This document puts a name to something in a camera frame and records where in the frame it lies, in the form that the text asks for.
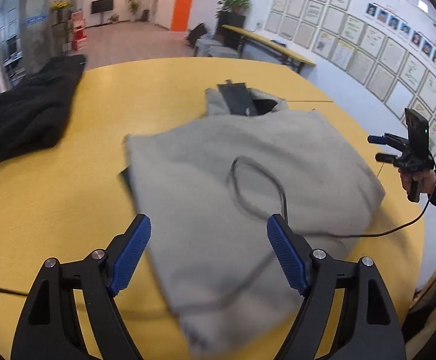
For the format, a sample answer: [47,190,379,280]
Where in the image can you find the potted plant on cabinet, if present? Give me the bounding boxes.
[216,0,251,17]

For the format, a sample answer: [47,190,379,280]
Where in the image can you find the black folded garment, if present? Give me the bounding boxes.
[0,55,87,163]

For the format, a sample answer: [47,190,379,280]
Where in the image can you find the tall potted plant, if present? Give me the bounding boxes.
[125,0,146,22]

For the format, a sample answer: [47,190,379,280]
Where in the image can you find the black television on stand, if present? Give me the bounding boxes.
[90,0,114,24]

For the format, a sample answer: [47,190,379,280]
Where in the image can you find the person's right hand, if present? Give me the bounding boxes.
[398,168,436,194]

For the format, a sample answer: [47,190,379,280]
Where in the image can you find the black cable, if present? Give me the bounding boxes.
[0,149,436,304]

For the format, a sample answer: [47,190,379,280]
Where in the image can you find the beige and black jacket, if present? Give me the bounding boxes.
[124,89,385,357]

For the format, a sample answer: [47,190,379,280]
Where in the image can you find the sunflower vase on stand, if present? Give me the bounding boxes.
[50,0,72,24]

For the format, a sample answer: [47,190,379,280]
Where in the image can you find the black backpack on floor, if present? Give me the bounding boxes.
[186,23,208,48]

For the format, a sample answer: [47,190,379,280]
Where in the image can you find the red white stacked boxes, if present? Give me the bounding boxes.
[71,10,87,51]

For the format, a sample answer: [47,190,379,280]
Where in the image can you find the yellow side table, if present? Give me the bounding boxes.
[221,24,315,75]

